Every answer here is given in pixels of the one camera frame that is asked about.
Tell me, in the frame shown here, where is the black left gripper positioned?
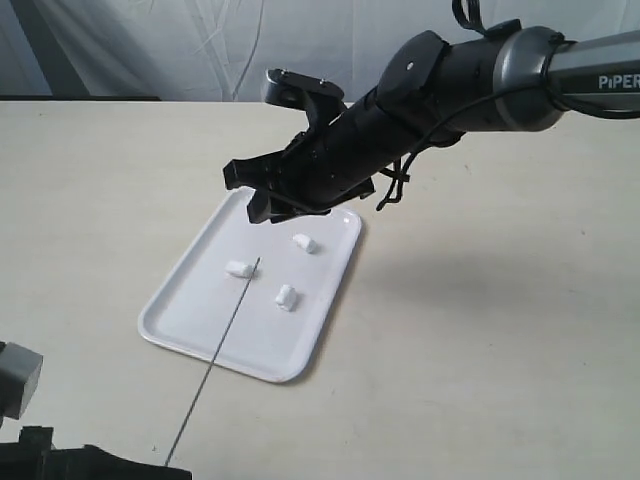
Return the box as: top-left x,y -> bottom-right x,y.
1,426 -> 193,480

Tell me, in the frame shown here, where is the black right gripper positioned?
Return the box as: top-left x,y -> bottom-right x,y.
222,124 -> 375,224

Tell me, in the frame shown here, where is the white marshmallow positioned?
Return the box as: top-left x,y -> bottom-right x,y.
274,284 -> 298,312
292,233 -> 318,254
224,259 -> 260,279

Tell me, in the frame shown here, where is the thin metal skewer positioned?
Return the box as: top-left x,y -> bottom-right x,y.
163,256 -> 262,468

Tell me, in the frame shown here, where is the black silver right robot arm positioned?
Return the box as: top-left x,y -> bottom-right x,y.
222,1 -> 639,224

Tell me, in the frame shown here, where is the white rectangular plastic tray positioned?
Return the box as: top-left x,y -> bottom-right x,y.
138,188 -> 362,383

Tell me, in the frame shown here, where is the grey wrinkled backdrop cloth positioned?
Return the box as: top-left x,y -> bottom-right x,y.
0,0 -> 640,104

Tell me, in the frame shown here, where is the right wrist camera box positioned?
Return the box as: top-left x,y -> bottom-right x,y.
263,69 -> 347,132

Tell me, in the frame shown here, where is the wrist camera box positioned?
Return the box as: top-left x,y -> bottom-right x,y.
263,69 -> 347,132
1,342 -> 43,420

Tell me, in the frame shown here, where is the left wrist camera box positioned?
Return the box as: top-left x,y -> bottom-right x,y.
1,342 -> 43,420

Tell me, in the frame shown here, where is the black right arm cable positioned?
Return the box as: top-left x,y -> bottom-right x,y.
377,34 -> 640,212

